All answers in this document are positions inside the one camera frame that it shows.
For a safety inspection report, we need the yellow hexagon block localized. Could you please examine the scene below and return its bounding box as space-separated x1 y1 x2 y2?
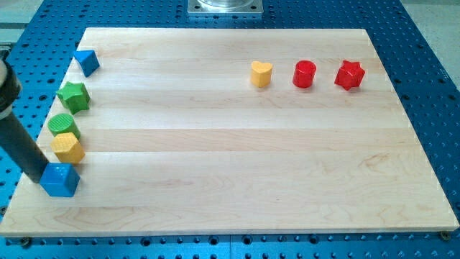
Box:
50 132 85 164

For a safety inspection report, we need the red cylinder block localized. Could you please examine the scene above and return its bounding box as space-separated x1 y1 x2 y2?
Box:
293 60 316 88

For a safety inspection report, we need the blue perforated table plate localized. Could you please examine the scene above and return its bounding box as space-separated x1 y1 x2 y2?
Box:
1 0 459 258

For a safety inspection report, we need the green star block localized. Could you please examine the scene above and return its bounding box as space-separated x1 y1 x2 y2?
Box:
57 81 91 114

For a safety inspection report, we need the blue triangle block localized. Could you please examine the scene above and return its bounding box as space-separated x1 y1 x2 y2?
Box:
73 50 100 77

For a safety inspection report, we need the yellow heart block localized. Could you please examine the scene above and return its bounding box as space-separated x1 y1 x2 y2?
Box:
250 60 272 88

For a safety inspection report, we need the green cylinder block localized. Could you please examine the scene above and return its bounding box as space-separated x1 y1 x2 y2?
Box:
47 114 81 140

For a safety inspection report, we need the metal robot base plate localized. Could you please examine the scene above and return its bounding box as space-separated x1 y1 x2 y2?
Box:
188 0 264 14

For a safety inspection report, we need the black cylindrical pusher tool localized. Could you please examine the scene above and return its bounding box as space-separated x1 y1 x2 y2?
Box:
1 59 49 183

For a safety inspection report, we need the blue cube block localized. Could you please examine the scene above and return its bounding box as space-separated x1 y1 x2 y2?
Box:
40 163 81 197

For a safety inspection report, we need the light wooden board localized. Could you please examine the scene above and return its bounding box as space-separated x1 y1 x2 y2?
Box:
1 27 459 237

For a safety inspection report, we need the red star block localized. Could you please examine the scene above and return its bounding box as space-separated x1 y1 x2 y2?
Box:
334 60 365 91

